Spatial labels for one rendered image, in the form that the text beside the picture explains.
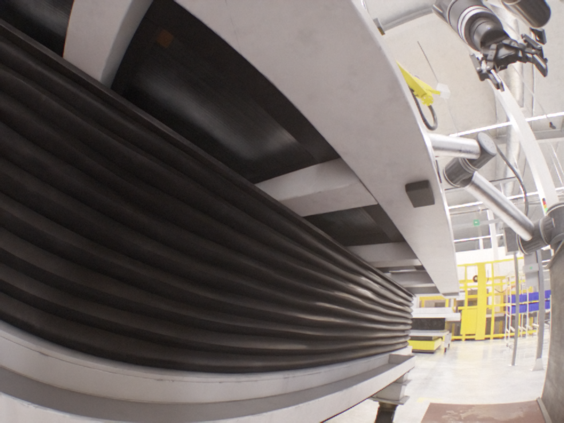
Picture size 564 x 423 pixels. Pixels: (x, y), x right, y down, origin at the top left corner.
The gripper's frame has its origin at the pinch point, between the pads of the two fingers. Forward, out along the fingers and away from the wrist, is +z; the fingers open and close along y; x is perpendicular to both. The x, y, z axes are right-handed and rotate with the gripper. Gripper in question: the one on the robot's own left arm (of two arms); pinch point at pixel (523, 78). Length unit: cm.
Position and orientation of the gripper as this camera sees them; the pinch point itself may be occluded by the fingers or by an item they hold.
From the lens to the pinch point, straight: 46.8
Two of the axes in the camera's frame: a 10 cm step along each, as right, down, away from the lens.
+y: 6.3, -2.0, -7.5
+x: 7.5, 3.9, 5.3
